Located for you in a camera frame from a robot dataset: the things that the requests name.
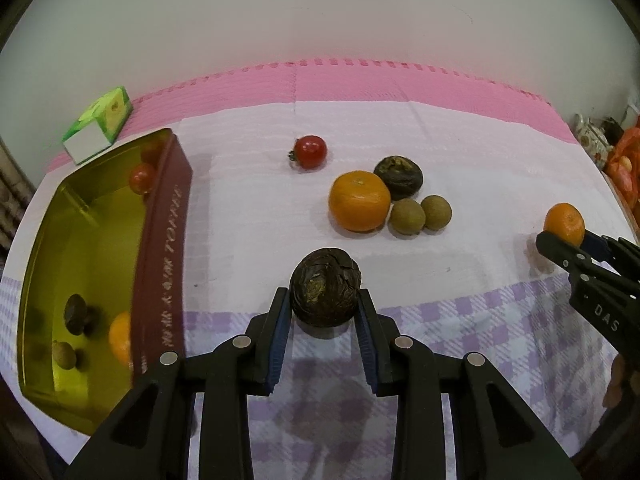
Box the floral teapot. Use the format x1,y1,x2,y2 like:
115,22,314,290
572,112,616,171

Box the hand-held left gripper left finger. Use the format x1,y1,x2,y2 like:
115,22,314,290
65,287,293,480

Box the orange plastic bag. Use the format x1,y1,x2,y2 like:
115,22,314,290
602,127,640,241

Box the green tissue box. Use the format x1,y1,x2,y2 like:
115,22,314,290
61,86,133,166

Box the small red tomato with stem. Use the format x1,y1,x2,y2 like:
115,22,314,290
289,134,328,170

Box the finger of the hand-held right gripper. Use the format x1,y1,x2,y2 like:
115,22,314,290
535,231,601,286
582,229,640,281

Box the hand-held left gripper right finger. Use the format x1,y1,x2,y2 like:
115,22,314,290
352,287,583,480

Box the red and gold tin box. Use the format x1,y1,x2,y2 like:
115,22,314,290
16,127,194,436

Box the orange mandarin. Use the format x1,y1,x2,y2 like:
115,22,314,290
328,170,392,233
543,202,586,248
108,311,133,367

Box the dark wrinkled passion fruit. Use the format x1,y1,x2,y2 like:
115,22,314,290
63,294,99,336
289,246,362,328
373,156,424,197

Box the pink purple checkered tablecloth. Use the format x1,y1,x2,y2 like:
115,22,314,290
0,57,640,466

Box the person's right hand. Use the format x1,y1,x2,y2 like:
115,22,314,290
607,355,632,401

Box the brown longan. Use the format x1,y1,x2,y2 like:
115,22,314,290
51,341,78,372
389,198,426,236
421,194,453,231

